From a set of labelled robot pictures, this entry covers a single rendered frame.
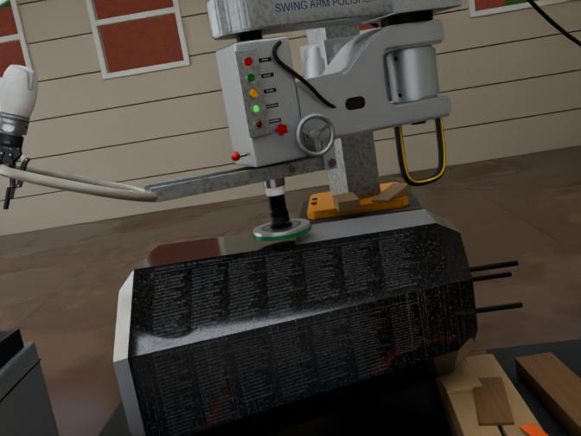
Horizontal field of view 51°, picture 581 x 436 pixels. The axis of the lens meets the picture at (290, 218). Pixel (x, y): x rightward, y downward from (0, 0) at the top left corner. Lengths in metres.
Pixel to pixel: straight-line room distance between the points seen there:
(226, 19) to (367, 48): 0.53
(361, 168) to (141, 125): 5.84
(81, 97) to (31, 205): 1.70
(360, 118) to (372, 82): 0.14
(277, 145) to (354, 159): 0.96
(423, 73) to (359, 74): 0.29
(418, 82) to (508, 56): 6.33
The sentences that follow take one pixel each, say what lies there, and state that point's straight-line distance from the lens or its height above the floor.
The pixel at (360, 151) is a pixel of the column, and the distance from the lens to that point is 3.02.
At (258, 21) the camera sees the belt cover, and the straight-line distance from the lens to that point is 2.11.
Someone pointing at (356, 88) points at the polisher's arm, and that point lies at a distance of 2.25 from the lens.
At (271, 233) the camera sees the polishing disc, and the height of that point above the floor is 0.88.
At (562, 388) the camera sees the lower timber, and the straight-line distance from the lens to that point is 2.62.
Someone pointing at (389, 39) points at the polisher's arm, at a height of 1.48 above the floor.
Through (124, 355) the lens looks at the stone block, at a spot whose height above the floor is 0.59.
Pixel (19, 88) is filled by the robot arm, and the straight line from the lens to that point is 2.06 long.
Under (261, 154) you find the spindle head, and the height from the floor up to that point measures 1.17.
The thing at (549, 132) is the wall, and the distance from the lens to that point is 8.94.
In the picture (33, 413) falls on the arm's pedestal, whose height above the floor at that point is 0.63.
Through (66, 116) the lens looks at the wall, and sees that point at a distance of 8.89.
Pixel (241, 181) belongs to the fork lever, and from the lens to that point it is 2.11.
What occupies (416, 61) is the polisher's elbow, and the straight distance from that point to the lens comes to 2.42.
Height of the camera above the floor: 1.37
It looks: 12 degrees down
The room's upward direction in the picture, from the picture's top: 9 degrees counter-clockwise
